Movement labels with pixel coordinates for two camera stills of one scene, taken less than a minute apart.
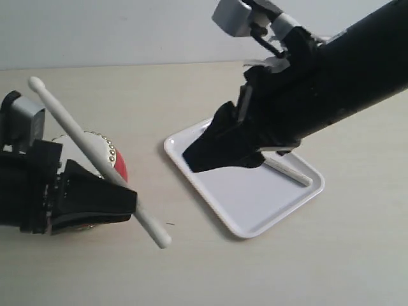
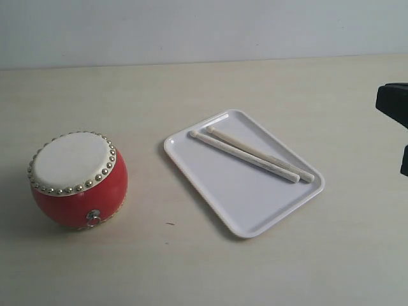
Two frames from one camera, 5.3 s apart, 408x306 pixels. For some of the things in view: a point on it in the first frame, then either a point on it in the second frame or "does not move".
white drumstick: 288,171 does not move
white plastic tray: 248,197 does not move
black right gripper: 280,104 -> 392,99
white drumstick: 145,217 -> 247,159
